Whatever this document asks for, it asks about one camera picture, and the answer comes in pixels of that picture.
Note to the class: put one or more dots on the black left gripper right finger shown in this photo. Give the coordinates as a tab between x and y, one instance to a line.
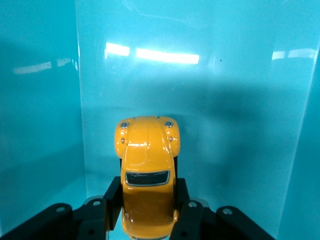
215	220

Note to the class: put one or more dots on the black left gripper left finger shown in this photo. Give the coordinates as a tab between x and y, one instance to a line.
82	217

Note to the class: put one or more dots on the yellow beetle toy car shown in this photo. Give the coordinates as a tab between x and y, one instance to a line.
147	160

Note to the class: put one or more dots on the turquoise plastic bin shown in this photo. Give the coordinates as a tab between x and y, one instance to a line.
200	87

